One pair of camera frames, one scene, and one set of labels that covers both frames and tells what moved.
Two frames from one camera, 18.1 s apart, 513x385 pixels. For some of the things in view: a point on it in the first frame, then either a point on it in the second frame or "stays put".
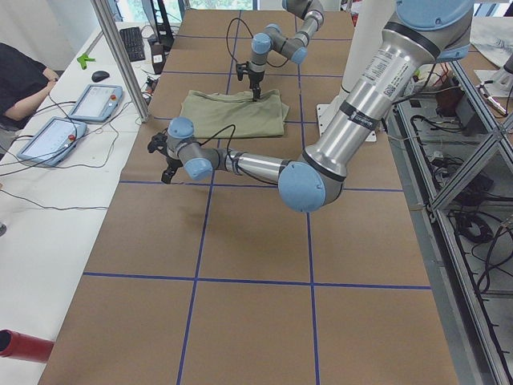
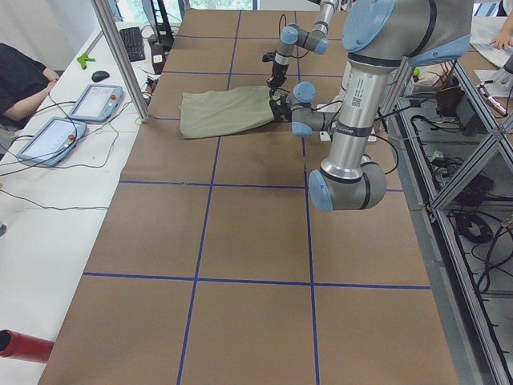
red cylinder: (16, 345) stays put
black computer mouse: (99, 75) stays put
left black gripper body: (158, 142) -> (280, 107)
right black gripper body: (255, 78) -> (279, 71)
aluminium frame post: (123, 55) stays put
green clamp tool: (82, 60) stays put
